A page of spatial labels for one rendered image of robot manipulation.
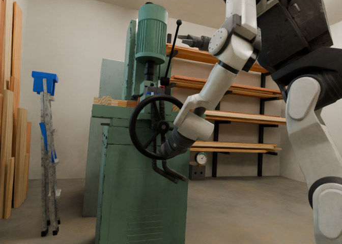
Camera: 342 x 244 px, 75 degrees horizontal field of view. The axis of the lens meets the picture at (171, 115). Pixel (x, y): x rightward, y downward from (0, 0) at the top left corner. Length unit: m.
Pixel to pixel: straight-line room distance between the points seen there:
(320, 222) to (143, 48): 1.09
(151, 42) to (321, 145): 0.94
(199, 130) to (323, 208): 0.42
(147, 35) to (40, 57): 2.56
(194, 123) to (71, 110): 2.97
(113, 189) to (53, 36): 2.95
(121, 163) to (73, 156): 2.46
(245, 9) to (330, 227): 0.66
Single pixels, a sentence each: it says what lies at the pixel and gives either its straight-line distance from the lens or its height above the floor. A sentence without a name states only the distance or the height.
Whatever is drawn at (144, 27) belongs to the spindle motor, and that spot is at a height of 1.37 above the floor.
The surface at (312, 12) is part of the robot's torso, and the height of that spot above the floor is 1.20.
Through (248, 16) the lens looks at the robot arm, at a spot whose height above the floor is 1.13.
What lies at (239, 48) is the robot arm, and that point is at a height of 1.04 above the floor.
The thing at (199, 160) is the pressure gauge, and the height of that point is 0.65.
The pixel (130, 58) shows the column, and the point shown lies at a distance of 1.54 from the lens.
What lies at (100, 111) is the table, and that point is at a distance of 1.12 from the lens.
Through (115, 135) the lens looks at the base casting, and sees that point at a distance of 1.12.
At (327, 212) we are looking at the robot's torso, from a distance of 0.83.
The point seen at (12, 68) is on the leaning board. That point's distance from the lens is 2.91.
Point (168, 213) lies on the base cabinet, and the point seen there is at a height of 0.37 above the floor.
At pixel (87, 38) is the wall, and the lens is 3.76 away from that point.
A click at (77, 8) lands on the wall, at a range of 3.93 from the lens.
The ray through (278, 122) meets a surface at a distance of 4.31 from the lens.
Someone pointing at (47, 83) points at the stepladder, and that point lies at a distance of 1.86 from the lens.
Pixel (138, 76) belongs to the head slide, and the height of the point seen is 1.12.
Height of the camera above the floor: 0.80
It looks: 3 degrees up
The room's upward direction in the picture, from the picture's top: 4 degrees clockwise
